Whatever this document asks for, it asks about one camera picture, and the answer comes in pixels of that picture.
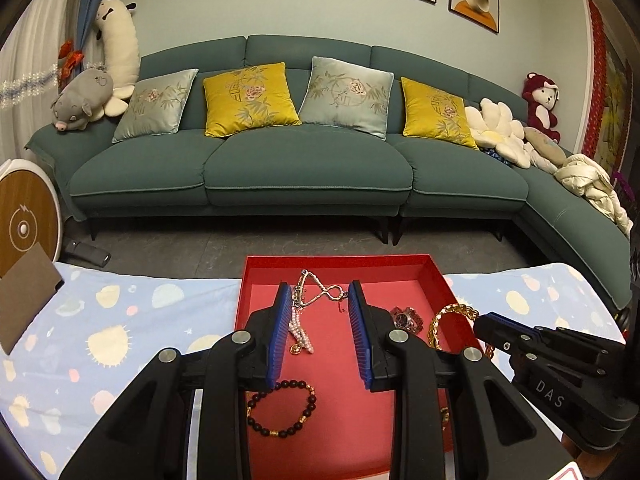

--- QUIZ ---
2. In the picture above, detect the gold braided chain bracelet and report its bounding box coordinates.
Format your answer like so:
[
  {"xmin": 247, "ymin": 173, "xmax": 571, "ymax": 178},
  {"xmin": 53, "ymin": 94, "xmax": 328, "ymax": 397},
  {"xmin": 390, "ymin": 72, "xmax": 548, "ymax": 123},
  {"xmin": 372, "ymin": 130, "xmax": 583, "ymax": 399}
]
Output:
[{"xmin": 426, "ymin": 301, "xmax": 497, "ymax": 361}]

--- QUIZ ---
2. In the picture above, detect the white sheer curtain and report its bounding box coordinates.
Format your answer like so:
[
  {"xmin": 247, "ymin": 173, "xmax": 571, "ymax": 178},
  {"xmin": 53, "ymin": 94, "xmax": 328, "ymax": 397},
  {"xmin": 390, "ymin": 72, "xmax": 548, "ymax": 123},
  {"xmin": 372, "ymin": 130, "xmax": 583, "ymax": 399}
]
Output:
[{"xmin": 1, "ymin": 0, "xmax": 77, "ymax": 162}]

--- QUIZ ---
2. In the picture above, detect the yellow embroidered cushion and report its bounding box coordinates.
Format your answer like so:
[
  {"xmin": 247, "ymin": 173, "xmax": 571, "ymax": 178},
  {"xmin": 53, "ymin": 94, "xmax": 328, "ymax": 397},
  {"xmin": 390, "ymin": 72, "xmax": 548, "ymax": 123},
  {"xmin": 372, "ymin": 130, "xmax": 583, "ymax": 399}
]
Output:
[
  {"xmin": 203, "ymin": 62, "xmax": 302, "ymax": 139},
  {"xmin": 400, "ymin": 77, "xmax": 478, "ymax": 151}
]

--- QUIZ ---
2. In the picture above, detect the red gold wall hanging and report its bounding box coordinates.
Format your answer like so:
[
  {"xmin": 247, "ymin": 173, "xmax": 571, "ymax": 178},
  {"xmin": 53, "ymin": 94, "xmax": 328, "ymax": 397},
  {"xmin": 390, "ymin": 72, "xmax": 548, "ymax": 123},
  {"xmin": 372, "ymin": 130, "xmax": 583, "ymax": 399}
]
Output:
[{"xmin": 582, "ymin": 0, "xmax": 634, "ymax": 176}]

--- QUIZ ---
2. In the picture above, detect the light blue patterned tablecloth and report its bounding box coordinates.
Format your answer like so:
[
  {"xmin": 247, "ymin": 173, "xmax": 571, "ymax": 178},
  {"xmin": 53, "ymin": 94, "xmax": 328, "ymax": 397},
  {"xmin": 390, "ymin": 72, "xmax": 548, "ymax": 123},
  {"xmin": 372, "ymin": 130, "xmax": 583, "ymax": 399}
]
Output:
[{"xmin": 1, "ymin": 257, "xmax": 622, "ymax": 479}]

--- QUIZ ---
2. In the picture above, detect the grey-green embroidered left cushion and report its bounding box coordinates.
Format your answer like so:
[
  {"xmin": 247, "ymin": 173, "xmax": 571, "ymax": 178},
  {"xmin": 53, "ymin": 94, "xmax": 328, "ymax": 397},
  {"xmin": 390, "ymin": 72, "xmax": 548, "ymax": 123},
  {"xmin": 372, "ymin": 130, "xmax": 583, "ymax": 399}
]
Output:
[{"xmin": 112, "ymin": 68, "xmax": 198, "ymax": 144}]

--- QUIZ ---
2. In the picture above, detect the black bead bracelet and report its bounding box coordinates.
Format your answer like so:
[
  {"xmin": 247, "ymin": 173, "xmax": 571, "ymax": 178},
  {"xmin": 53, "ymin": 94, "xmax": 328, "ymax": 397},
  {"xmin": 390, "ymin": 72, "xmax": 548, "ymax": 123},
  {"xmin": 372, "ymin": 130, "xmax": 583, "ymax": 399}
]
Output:
[{"xmin": 246, "ymin": 378, "xmax": 318, "ymax": 439}]

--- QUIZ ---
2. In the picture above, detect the white long cow plush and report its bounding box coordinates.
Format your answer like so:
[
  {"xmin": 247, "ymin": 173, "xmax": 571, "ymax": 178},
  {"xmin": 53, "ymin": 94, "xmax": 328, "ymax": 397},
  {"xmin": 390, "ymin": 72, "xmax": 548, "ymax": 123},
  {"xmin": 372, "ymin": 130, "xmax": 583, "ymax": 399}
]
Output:
[{"xmin": 94, "ymin": 0, "xmax": 140, "ymax": 117}]

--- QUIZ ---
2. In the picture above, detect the red shallow tray box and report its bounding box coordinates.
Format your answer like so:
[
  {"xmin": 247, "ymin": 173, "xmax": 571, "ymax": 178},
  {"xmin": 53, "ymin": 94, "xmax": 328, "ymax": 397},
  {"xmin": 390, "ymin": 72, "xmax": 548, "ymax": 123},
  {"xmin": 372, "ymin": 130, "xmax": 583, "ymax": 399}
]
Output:
[{"xmin": 235, "ymin": 254, "xmax": 456, "ymax": 479}]

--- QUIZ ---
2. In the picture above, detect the round wooden white device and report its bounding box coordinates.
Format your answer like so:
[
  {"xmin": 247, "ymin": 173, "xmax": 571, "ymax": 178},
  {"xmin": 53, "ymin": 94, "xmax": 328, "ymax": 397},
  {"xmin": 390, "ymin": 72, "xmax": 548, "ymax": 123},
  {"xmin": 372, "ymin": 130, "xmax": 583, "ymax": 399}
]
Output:
[{"xmin": 0, "ymin": 158, "xmax": 63, "ymax": 275}]

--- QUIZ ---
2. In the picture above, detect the teal green sectional sofa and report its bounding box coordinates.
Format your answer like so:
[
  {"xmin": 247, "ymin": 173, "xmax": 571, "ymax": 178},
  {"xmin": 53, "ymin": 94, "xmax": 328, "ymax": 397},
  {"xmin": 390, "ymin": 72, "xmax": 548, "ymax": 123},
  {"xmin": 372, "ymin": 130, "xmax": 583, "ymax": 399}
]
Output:
[{"xmin": 24, "ymin": 34, "xmax": 634, "ymax": 311}]

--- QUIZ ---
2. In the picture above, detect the grey pig plush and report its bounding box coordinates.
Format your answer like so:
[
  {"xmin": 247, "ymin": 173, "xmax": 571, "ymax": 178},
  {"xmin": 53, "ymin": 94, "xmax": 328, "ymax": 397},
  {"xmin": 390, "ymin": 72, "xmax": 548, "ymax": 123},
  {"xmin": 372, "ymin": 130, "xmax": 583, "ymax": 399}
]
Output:
[{"xmin": 51, "ymin": 68, "xmax": 114, "ymax": 133}]

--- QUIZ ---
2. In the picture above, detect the yellow embroidered right cushion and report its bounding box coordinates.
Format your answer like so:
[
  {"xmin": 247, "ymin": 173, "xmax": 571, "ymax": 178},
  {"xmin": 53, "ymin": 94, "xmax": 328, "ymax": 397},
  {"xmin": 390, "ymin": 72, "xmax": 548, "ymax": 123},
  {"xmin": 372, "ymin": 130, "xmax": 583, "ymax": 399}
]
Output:
[{"xmin": 400, "ymin": 77, "xmax": 478, "ymax": 151}]

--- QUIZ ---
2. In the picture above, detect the grey-green embroidered cushion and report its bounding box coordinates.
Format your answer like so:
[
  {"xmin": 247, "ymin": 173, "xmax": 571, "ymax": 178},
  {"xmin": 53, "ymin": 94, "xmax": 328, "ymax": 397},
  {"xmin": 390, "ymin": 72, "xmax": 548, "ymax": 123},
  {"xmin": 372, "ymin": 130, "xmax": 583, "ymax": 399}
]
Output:
[
  {"xmin": 298, "ymin": 56, "xmax": 395, "ymax": 140},
  {"xmin": 112, "ymin": 68, "xmax": 198, "ymax": 144}
]

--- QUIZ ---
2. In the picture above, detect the brown cardboard card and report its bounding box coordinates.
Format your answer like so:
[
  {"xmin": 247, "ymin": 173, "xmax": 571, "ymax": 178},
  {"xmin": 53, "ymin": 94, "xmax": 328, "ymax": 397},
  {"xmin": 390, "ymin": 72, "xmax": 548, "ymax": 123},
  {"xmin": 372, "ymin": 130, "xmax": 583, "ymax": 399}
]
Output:
[{"xmin": 0, "ymin": 243, "xmax": 64, "ymax": 354}]

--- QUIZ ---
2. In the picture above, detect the red orange tassel ornament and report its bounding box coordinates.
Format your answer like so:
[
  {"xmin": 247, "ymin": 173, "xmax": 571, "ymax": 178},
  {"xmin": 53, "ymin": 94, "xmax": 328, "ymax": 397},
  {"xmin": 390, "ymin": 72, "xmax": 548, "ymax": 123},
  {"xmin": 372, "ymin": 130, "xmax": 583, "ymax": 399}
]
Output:
[{"xmin": 56, "ymin": 39, "xmax": 84, "ymax": 92}]

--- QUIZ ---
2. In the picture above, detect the red monkey plush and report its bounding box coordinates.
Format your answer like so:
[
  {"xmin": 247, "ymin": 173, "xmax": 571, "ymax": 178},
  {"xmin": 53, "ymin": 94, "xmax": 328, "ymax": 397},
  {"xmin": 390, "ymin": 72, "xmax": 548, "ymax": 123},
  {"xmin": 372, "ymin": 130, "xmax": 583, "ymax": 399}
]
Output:
[{"xmin": 522, "ymin": 72, "xmax": 561, "ymax": 144}]

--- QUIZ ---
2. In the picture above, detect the grey-green embroidered centre cushion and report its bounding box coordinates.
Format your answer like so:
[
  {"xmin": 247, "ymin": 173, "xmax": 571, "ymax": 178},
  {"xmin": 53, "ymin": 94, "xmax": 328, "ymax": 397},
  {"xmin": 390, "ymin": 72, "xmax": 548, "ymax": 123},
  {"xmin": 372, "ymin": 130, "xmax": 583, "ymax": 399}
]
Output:
[{"xmin": 298, "ymin": 56, "xmax": 395, "ymax": 140}]

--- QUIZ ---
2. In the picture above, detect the silver infinity pendant necklace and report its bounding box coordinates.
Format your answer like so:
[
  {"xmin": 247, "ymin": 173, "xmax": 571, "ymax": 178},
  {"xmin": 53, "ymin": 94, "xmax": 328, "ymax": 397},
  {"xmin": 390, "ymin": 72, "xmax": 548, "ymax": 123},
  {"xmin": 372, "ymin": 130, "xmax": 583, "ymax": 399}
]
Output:
[{"xmin": 292, "ymin": 268, "xmax": 350, "ymax": 316}]

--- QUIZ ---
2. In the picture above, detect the dark red bead cluster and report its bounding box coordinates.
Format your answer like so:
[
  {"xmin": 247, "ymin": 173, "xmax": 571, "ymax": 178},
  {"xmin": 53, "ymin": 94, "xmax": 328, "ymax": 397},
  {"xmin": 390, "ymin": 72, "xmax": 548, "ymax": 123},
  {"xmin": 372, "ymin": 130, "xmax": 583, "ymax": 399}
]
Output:
[{"xmin": 390, "ymin": 307, "xmax": 424, "ymax": 335}]

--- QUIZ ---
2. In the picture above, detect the cream flower shaped cushion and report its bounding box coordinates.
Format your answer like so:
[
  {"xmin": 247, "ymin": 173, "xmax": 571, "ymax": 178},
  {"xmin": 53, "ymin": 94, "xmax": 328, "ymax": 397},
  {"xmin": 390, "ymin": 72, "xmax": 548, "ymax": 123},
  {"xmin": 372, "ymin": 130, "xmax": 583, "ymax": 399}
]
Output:
[{"xmin": 464, "ymin": 98, "xmax": 530, "ymax": 169}]

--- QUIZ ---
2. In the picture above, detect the cream crumpled blanket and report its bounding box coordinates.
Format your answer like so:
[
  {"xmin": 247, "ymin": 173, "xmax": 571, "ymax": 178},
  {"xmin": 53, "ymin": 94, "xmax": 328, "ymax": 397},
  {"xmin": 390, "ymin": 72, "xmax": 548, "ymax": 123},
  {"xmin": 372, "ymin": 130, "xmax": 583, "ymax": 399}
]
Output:
[{"xmin": 554, "ymin": 154, "xmax": 634, "ymax": 238}]

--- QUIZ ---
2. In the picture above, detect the yellow embroidered left cushion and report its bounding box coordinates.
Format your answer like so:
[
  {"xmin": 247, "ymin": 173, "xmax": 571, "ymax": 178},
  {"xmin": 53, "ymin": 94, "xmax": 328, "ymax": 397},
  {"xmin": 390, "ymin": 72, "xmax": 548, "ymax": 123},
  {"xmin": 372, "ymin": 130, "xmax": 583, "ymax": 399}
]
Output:
[{"xmin": 203, "ymin": 62, "xmax": 302, "ymax": 139}]

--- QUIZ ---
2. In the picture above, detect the beige oval plush pillow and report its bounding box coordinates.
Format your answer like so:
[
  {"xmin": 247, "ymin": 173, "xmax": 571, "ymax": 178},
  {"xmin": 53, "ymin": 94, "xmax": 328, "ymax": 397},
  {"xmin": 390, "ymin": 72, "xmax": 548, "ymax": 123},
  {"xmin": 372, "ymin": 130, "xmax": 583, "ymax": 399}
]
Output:
[{"xmin": 524, "ymin": 127, "xmax": 567, "ymax": 167}]

